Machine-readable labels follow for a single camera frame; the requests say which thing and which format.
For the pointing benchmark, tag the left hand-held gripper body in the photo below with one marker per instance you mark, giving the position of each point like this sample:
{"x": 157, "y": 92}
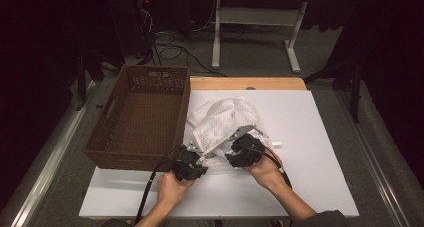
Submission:
{"x": 188, "y": 163}

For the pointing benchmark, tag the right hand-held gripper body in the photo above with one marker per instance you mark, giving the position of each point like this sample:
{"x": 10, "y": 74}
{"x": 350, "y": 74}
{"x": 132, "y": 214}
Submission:
{"x": 250, "y": 150}

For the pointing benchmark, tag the white mesh laundry bag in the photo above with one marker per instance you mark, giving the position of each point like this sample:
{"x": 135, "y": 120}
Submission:
{"x": 220, "y": 123}

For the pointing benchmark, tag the brown woven basket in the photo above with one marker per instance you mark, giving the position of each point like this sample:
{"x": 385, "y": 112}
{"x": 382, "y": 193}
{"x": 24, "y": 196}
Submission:
{"x": 146, "y": 120}

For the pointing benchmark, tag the person's right hand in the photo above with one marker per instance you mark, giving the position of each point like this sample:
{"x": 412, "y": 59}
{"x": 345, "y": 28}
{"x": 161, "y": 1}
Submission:
{"x": 268, "y": 172}

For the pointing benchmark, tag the person's left hand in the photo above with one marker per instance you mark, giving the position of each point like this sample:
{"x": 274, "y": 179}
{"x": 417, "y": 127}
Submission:
{"x": 171, "y": 190}

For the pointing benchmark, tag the grey table grommet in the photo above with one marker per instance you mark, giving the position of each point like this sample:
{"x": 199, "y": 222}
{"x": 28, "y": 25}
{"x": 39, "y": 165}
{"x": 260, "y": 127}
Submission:
{"x": 250, "y": 88}

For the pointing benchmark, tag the person's dark right sleeve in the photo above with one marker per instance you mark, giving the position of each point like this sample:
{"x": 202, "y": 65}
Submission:
{"x": 326, "y": 220}

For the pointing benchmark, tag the dark metal stand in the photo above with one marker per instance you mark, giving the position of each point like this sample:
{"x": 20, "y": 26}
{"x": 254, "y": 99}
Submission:
{"x": 356, "y": 90}
{"x": 81, "y": 80}

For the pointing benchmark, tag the white-legged desk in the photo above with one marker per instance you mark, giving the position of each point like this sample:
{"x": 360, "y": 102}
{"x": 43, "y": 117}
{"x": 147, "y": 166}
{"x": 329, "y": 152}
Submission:
{"x": 256, "y": 16}

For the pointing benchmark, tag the metal floor rail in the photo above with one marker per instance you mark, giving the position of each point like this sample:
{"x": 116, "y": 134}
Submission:
{"x": 50, "y": 163}
{"x": 376, "y": 173}

